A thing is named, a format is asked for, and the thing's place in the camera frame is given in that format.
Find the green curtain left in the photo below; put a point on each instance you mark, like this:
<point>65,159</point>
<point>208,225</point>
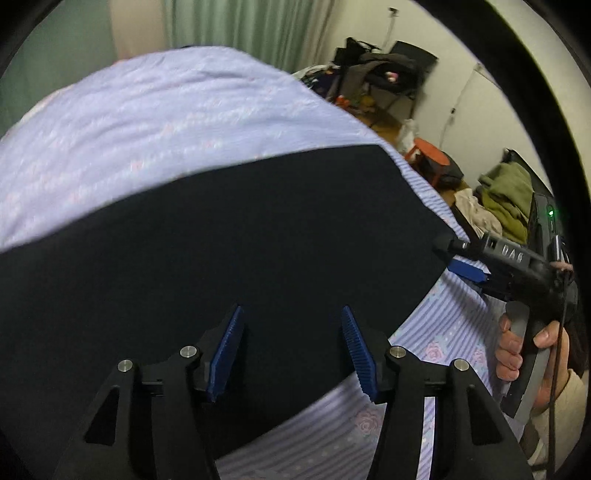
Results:
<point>72,42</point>

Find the person's right hand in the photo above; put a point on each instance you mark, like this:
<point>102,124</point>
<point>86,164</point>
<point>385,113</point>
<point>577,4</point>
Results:
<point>509,358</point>

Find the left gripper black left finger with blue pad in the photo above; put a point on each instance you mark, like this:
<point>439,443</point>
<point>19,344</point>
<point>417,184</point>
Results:
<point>150,421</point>

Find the black pants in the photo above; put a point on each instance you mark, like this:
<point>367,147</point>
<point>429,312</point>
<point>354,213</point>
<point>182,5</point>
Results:
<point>292,240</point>

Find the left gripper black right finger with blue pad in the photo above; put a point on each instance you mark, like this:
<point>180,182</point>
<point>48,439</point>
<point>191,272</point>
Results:
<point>471,440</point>

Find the black chair with clothes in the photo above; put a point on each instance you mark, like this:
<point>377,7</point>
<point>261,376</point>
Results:
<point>401,72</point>

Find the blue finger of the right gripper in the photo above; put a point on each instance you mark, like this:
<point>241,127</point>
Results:
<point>467,272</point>

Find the green curtain right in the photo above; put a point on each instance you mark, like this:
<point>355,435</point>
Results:
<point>287,34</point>

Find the green curtain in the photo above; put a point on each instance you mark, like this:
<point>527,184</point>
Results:
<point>72,42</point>
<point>287,34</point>

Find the olive green clothes pile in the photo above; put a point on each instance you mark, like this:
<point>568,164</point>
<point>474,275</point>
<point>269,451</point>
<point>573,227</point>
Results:
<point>506,191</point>

